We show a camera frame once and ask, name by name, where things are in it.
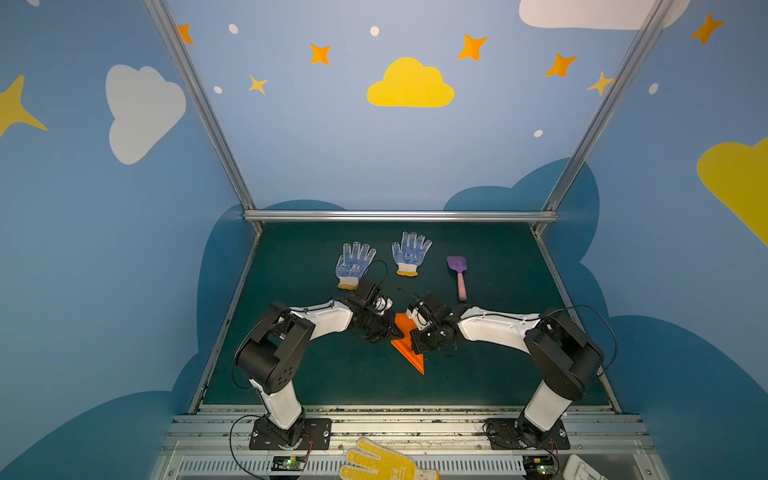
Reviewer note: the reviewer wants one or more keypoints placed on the right green circuit board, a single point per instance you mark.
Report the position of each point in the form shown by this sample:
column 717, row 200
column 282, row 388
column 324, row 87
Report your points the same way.
column 539, row 468

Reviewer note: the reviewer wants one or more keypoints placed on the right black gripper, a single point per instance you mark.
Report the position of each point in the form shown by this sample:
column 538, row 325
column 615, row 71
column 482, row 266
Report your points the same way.
column 425, row 335

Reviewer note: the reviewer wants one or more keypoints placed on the white plastic object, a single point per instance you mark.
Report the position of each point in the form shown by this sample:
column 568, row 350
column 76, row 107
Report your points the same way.
column 577, row 468

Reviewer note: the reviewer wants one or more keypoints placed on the left green circuit board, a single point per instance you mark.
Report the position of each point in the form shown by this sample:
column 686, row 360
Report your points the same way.
column 287, row 464

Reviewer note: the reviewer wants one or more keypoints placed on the blue dotted work glove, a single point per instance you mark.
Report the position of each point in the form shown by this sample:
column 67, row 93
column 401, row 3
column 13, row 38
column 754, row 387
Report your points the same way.
column 353, row 264
column 409, row 253

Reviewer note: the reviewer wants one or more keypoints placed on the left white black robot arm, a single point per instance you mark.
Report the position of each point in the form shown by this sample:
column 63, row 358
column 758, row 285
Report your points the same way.
column 271, row 353

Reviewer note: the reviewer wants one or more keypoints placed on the left aluminium frame post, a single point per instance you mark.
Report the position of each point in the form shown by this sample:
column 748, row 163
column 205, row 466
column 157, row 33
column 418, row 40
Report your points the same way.
column 164, row 21

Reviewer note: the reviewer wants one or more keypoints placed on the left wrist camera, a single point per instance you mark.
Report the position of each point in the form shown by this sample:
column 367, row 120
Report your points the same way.
column 382, row 304

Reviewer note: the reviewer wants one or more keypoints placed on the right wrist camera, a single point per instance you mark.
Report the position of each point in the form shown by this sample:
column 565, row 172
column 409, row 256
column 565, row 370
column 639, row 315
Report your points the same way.
column 415, row 316

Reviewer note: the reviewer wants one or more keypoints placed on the yellow dotted work glove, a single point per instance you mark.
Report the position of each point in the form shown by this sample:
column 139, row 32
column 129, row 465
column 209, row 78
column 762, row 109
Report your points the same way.
column 369, row 460

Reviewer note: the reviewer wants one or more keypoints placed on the right blue dotted work glove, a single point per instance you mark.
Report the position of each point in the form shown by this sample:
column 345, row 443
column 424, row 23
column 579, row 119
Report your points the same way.
column 409, row 253

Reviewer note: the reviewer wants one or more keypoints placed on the orange square paper sheet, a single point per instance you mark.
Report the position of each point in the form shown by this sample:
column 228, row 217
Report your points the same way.
column 404, row 345

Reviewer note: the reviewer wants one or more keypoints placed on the aluminium frame post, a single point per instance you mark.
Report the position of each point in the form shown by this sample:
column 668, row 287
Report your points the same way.
column 631, row 64
column 164, row 21

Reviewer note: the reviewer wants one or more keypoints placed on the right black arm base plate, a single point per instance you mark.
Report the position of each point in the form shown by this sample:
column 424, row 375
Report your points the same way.
column 520, row 434

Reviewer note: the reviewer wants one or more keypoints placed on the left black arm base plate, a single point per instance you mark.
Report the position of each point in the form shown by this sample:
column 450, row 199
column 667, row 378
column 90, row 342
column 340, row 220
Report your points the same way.
column 303, row 434

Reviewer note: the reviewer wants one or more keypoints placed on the purple pink spatula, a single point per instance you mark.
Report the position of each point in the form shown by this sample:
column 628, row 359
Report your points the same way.
column 458, row 265

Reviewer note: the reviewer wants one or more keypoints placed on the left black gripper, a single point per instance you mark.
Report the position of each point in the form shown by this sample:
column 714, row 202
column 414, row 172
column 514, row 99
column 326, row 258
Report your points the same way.
column 377, row 324

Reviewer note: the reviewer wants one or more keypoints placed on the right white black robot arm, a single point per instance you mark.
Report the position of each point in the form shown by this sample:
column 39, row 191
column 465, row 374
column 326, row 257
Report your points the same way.
column 566, row 358

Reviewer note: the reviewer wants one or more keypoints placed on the aluminium rear frame bar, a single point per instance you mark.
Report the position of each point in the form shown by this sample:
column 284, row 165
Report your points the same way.
column 396, row 216

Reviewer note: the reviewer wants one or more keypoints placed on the green circuit board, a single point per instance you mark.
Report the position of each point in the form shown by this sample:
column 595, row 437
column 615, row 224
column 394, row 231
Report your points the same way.
column 539, row 468
column 287, row 464

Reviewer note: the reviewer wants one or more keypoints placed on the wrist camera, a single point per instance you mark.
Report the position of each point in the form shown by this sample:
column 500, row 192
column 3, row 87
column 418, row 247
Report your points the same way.
column 415, row 316
column 382, row 304

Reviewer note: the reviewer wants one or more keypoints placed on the left blue dotted work glove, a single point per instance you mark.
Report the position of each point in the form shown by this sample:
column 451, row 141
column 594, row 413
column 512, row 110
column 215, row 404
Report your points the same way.
column 353, row 264

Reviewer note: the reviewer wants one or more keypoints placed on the right aluminium frame post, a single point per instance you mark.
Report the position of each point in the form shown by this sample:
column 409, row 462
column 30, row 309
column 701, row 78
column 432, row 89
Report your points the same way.
column 631, row 64

